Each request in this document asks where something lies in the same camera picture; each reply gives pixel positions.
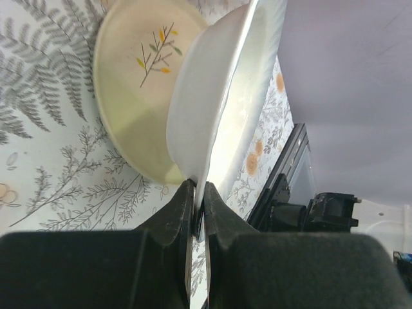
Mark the pale green plate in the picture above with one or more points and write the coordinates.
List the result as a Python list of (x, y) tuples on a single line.
[(138, 53)]

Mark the aluminium rail frame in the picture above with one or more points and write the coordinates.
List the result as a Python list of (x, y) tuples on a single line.
[(302, 183)]

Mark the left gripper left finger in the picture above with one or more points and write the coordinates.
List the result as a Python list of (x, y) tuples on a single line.
[(146, 267)]

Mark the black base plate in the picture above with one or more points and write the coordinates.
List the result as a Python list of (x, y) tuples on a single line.
[(277, 186)]

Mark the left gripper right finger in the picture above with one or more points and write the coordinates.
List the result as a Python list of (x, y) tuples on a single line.
[(251, 269)]

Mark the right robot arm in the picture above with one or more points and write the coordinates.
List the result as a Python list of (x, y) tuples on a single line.
[(333, 212)]

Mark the white plate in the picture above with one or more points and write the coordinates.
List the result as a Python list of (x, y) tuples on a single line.
[(218, 97)]

